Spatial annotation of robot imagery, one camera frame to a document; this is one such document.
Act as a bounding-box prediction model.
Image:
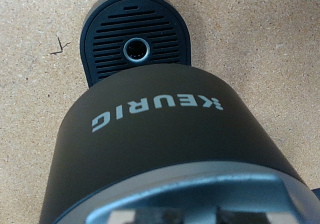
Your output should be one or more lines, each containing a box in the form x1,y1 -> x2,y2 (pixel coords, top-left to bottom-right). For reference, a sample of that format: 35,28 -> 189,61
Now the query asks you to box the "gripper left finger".
110,210 -> 183,224

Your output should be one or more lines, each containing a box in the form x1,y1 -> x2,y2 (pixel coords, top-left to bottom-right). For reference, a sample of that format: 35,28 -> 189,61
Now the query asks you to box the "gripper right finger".
215,211 -> 269,224

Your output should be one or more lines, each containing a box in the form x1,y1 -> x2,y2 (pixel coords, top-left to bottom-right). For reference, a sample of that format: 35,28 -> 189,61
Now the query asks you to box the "black Keurig coffee machine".
38,0 -> 320,224

